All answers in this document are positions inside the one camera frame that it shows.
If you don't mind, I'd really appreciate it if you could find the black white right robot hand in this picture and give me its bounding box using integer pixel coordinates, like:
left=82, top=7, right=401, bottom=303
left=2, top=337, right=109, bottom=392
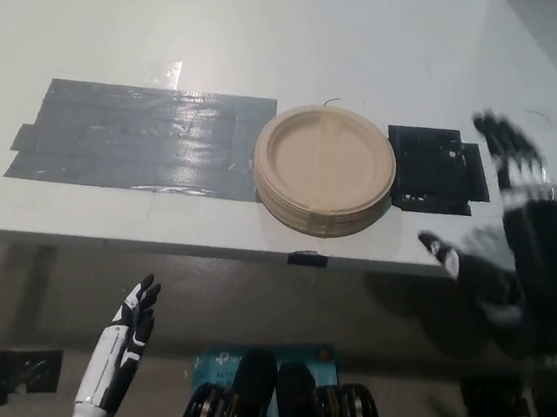
left=406, top=103, right=557, bottom=366

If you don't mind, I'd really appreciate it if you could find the grey duct tape patch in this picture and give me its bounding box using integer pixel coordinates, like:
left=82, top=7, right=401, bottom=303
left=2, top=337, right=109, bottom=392
left=3, top=69, right=280, bottom=208

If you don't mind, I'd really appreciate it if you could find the large black tape patch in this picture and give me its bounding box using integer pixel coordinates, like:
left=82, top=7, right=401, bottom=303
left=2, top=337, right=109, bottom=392
left=377, top=121, right=498, bottom=221

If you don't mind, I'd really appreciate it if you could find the clear tape piece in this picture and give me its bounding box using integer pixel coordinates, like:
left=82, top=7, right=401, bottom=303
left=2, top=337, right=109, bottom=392
left=138, top=55, right=185, bottom=92

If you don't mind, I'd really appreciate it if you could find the black floor tape patch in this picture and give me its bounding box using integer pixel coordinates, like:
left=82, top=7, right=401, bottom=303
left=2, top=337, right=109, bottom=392
left=0, top=342, right=65, bottom=399

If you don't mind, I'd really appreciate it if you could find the small black tape strip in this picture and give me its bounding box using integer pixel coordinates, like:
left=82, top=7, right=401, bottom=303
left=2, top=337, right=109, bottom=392
left=286, top=247, right=329, bottom=269

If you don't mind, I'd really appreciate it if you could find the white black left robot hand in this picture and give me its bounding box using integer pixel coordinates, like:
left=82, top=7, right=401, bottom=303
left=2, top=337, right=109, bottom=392
left=71, top=265, right=164, bottom=417

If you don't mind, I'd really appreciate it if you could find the stack of beige plates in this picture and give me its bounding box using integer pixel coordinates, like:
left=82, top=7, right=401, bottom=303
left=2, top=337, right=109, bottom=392
left=244, top=98, right=404, bottom=245

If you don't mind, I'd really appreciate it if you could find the teal cardboard box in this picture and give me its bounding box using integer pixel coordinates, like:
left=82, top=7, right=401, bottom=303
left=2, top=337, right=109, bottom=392
left=187, top=328, right=344, bottom=417

